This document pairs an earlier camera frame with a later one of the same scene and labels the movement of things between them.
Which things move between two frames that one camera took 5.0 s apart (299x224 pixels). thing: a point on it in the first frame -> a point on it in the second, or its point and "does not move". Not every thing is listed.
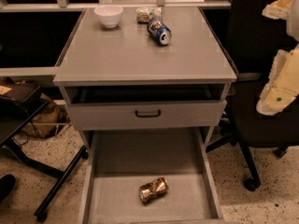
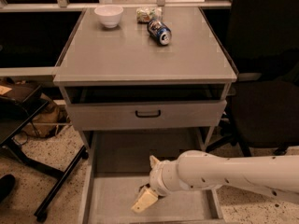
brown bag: (47, 121) does not move
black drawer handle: (147, 115) does not move
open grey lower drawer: (121, 160) does not move
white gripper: (293, 21) -> (156, 178)
